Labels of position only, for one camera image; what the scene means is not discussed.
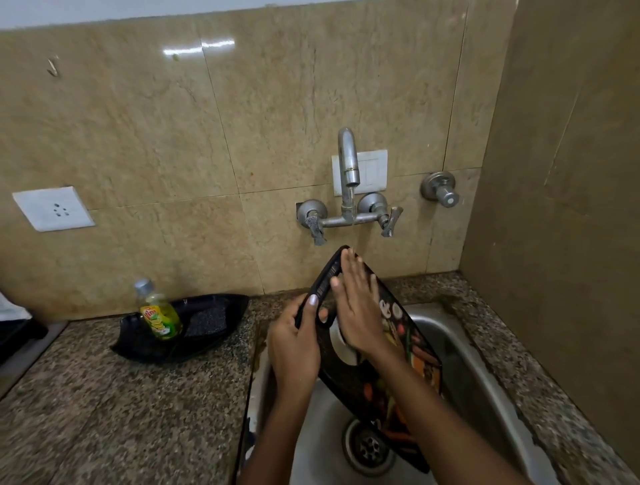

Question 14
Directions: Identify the person's right hand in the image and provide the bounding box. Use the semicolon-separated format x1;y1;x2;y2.
329;247;396;360

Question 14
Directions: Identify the person's left hand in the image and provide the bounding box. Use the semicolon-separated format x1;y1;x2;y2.
266;293;329;396

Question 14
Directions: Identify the food print cutting board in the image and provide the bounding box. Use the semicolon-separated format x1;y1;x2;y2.
295;244;443;474

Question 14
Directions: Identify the black white dish rack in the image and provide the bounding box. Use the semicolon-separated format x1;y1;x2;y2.
0;292;49;366

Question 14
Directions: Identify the person's left forearm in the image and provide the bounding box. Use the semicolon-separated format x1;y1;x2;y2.
239;382;321;485

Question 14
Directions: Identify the person's right forearm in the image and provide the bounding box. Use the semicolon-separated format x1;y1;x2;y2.
369;342;531;485

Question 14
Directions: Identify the dark scrub pad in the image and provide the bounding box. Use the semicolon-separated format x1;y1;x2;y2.
179;304;229;336

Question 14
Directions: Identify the stainless steel sink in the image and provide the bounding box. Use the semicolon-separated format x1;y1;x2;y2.
239;302;561;485

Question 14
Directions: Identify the steel sink drain strainer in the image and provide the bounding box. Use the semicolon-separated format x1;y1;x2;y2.
342;418;396;476

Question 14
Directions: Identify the yellow dish soap bottle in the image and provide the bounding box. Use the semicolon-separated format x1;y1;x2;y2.
133;278;183;342

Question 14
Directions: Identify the black plastic soap tray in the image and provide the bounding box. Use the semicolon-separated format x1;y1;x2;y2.
109;293;250;364

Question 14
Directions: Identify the grey drip tray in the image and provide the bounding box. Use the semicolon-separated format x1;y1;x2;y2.
0;321;69;400

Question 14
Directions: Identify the white switch plate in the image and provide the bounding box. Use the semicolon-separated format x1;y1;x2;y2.
331;149;389;197

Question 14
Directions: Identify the round steel wall valve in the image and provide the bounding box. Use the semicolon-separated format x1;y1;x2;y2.
419;171;460;209

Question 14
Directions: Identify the steel wall faucet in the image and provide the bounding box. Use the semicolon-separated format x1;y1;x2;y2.
295;127;404;246

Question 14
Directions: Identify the square white wall socket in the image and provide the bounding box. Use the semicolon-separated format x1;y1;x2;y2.
12;186;96;233

